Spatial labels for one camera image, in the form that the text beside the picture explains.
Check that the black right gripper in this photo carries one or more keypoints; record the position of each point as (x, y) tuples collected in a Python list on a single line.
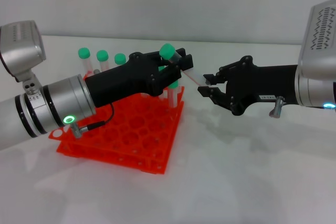
[(262, 82)]

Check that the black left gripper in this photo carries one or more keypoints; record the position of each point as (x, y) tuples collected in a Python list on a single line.
[(123, 79)]

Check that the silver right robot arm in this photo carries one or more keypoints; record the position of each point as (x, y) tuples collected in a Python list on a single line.
[(309, 90)]

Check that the orange plastic test tube rack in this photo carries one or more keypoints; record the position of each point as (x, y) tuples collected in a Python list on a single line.
[(131, 134)]

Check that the silver metal socket stub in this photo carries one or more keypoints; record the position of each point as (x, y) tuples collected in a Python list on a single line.
[(277, 107)]

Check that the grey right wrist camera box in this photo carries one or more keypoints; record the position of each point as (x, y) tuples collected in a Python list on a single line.
[(320, 51)]

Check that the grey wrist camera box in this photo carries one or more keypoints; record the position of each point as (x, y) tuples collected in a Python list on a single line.
[(320, 51), (18, 45)]

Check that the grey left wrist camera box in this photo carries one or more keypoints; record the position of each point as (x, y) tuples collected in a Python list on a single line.
[(18, 45)]

